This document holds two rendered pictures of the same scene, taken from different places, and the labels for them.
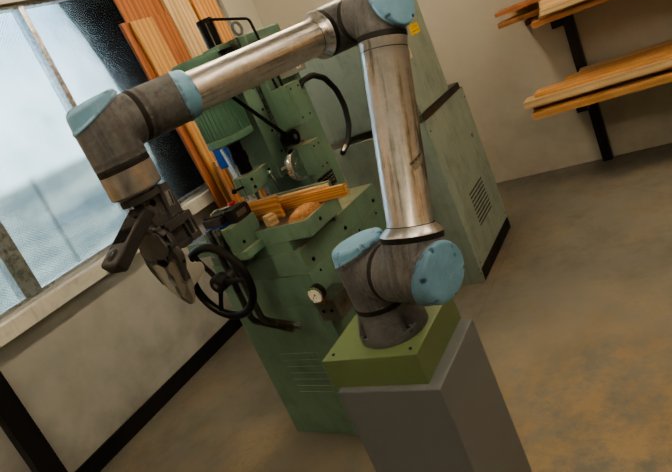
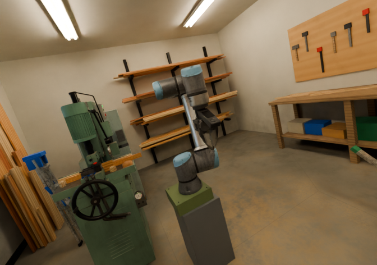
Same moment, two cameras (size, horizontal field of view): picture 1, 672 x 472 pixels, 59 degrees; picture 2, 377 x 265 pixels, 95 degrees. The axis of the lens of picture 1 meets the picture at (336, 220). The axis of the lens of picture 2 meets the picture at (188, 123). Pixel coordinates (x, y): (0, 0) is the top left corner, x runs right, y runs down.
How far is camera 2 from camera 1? 116 cm
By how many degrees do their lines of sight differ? 56
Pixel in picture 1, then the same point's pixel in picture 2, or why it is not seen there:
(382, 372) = (199, 200)
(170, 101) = not seen: hidden behind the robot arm
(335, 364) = (182, 204)
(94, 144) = (201, 80)
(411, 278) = (214, 158)
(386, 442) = (200, 232)
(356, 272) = (189, 164)
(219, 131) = (87, 133)
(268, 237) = (112, 176)
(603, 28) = (153, 128)
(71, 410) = not seen: outside the picture
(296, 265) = (125, 186)
